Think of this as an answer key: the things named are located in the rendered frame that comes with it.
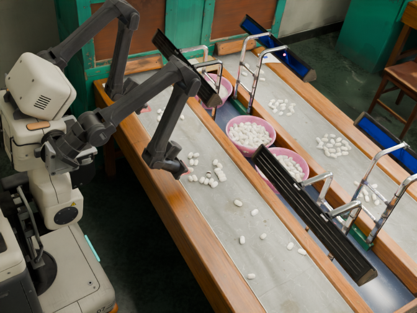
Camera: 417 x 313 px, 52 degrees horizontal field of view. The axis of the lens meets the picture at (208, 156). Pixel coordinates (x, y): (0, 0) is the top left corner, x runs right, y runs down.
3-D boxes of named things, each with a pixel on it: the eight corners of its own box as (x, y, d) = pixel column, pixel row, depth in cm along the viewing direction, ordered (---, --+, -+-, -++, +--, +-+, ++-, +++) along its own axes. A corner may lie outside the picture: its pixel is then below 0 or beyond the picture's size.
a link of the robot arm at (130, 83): (103, 89, 196) (112, 99, 191) (117, 69, 193) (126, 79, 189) (121, 97, 206) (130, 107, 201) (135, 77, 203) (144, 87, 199)
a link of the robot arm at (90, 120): (66, 130, 141) (73, 140, 138) (88, 109, 140) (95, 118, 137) (84, 141, 149) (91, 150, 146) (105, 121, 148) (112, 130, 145)
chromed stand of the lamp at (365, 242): (366, 252, 187) (410, 184, 156) (336, 218, 199) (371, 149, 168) (395, 236, 195) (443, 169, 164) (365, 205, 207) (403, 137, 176)
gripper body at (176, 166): (177, 155, 188) (166, 150, 182) (188, 170, 182) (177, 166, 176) (168, 166, 189) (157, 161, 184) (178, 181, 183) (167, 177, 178)
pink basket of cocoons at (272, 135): (254, 169, 217) (257, 156, 210) (213, 143, 228) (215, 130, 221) (281, 145, 233) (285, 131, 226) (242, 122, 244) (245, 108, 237)
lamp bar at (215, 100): (207, 108, 189) (209, 95, 184) (151, 41, 226) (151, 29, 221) (222, 104, 193) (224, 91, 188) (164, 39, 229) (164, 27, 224)
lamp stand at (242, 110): (247, 121, 244) (262, 53, 214) (229, 102, 256) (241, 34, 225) (273, 113, 252) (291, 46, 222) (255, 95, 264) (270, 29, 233)
